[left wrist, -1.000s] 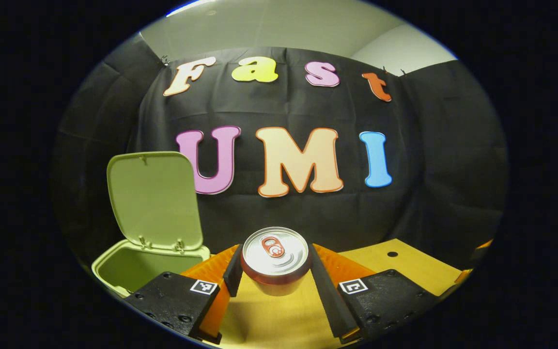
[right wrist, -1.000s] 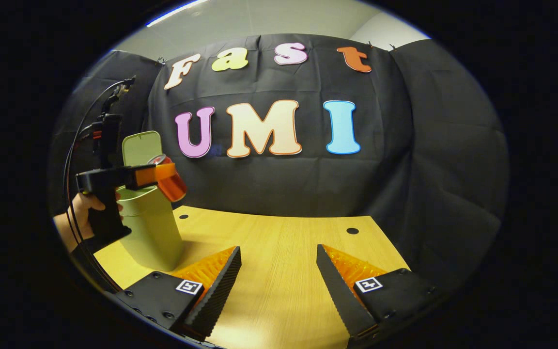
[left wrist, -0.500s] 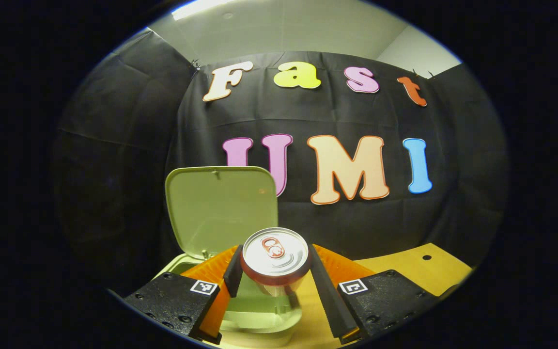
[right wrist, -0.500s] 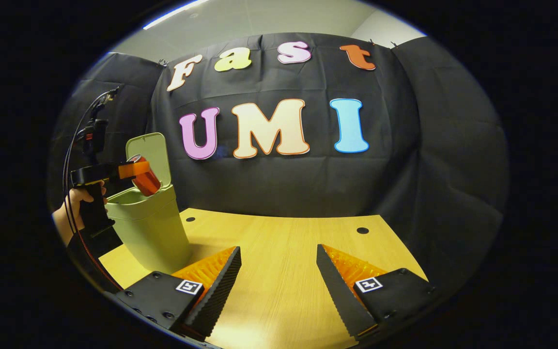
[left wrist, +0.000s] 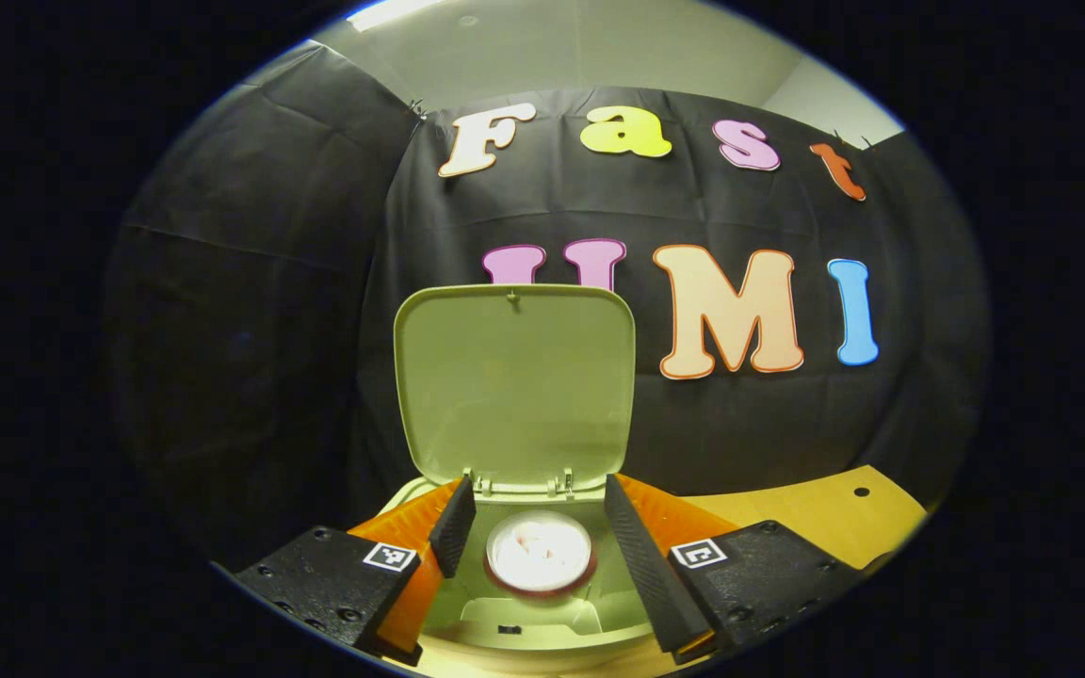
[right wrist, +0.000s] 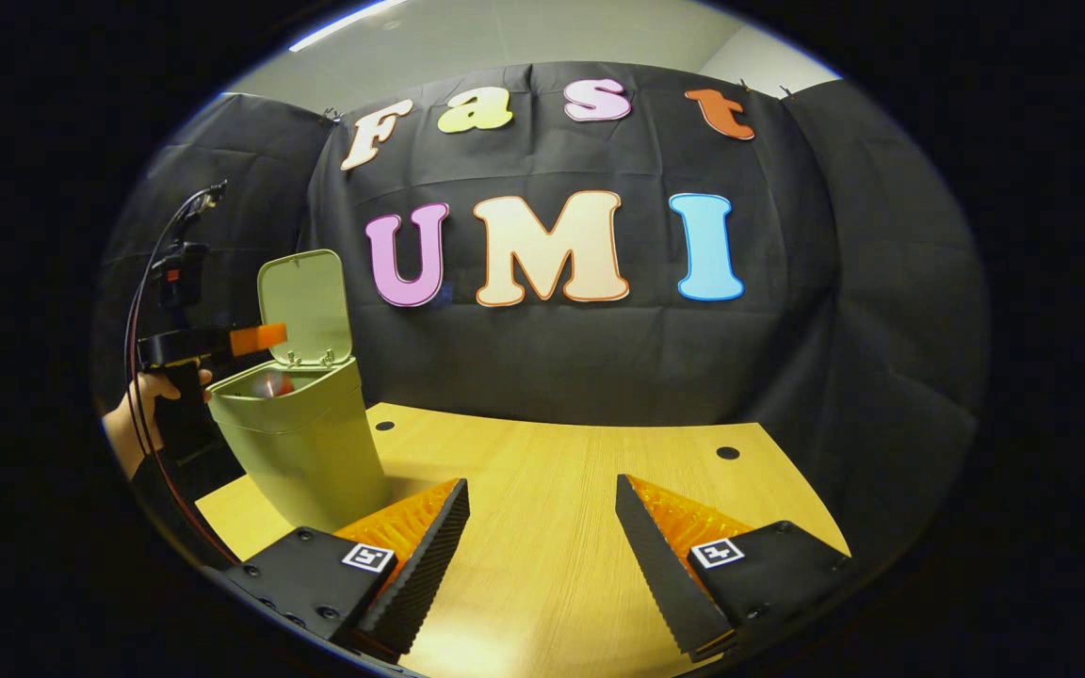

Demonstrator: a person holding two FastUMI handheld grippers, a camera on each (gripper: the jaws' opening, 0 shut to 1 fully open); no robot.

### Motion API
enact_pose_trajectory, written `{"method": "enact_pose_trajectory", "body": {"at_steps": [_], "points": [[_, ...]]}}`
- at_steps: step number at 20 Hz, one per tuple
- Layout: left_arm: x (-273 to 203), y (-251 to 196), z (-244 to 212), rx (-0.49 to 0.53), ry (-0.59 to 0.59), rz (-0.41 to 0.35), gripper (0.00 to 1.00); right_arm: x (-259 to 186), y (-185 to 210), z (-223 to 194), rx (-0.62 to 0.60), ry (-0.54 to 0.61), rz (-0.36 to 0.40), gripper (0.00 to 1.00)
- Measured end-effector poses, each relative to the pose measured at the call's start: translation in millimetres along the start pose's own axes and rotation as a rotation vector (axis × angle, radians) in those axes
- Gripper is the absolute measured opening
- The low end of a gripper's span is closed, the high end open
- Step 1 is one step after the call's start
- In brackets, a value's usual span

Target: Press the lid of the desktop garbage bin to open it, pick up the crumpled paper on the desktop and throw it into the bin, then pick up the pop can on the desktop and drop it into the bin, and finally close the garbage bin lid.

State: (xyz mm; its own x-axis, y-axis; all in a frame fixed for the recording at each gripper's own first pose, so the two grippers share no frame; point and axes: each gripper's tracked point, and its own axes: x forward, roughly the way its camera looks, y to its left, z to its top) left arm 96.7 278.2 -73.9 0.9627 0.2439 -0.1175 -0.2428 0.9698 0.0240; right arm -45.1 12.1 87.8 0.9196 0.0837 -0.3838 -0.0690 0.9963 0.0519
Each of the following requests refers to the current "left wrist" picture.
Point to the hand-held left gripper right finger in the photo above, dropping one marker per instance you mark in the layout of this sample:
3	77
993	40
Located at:
641	574

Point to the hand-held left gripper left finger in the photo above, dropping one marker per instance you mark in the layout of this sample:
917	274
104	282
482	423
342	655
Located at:
456	527

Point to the red pop can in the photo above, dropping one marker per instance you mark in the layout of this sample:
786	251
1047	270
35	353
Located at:
540	554

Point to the pale green desktop garbage bin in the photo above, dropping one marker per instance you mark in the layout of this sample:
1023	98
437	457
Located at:
514	377

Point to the wooden desktop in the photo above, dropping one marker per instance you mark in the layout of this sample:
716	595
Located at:
816	518

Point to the black backdrop cloth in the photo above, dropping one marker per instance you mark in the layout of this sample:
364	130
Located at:
269	330

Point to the ceiling light panel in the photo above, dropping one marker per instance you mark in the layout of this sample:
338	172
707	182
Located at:
392	13

